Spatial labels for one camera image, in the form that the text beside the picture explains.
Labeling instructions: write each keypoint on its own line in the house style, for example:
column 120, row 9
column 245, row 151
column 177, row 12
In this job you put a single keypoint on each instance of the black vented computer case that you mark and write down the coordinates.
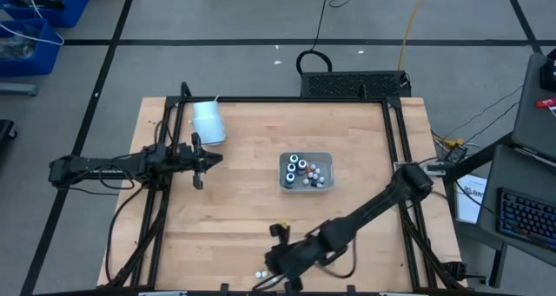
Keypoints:
column 352, row 84

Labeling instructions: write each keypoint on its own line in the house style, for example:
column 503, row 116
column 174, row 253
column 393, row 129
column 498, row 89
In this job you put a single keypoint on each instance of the black aluminium table frame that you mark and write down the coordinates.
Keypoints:
column 282, row 100

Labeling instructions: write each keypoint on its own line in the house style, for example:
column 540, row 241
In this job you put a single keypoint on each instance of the white cylindrical container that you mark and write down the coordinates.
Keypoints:
column 208, row 124

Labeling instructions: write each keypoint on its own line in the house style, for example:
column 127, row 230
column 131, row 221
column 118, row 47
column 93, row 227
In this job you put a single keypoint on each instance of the large black-tipped coloring bottle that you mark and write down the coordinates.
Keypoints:
column 291, row 167

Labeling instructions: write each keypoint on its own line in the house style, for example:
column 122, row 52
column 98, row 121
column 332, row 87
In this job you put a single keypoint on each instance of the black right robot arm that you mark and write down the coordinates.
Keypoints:
column 373, row 209

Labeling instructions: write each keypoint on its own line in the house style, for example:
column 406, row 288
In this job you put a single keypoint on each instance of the large green-tipped coloring bottle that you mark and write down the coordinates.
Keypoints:
column 294, row 158

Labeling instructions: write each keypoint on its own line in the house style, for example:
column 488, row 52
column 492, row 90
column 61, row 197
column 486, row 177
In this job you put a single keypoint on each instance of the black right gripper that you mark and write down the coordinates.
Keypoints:
column 291, row 257

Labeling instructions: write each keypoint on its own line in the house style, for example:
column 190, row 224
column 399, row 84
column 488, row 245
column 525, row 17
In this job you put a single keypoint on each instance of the large blue-tipped coloring bottle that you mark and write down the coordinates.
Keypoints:
column 289, row 178

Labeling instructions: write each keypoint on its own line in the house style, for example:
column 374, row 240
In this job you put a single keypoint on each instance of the grey metal bar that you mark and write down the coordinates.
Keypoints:
column 17, row 89

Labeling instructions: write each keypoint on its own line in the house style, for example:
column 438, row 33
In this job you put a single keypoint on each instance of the large purple-tipped coloring bottle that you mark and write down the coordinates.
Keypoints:
column 302, row 163

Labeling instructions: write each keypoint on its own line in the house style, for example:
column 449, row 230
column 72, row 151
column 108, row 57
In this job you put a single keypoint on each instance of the small black device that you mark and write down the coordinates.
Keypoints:
column 457, row 153

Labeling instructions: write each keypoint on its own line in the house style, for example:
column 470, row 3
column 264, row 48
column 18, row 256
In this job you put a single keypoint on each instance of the black desk item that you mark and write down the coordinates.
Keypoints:
column 549, row 74

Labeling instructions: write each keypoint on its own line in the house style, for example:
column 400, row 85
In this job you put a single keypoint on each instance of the red desk item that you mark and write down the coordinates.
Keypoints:
column 545, row 103

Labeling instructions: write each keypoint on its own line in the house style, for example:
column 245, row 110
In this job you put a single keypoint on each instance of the white paper sheet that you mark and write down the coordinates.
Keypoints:
column 469, row 200

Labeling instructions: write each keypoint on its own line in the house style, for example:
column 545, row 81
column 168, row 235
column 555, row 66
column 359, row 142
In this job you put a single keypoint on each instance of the computer keyboard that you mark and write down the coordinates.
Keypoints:
column 525, row 218

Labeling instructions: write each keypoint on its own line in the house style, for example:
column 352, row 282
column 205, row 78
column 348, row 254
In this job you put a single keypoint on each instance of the blue storage bin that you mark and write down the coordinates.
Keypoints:
column 74, row 9
column 48, row 61

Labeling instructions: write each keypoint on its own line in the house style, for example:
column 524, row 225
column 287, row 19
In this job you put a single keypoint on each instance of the light grey plastic bin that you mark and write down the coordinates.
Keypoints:
column 328, row 174

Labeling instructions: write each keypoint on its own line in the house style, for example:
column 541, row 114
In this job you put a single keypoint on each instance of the grey desk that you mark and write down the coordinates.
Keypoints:
column 495, row 179
column 534, row 131

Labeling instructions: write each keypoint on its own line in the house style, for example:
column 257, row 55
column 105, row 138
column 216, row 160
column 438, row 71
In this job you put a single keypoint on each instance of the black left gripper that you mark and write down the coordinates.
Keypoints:
column 191, row 159

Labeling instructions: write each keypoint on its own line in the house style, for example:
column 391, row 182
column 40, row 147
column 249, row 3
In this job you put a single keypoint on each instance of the black floor object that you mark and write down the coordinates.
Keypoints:
column 6, row 129

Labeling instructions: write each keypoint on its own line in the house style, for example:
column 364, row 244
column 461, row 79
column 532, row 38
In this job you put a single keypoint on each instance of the yellow plug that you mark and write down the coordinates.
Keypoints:
column 452, row 142

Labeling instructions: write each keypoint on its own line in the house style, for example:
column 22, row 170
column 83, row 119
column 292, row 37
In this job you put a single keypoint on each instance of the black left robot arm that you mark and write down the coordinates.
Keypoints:
column 108, row 166

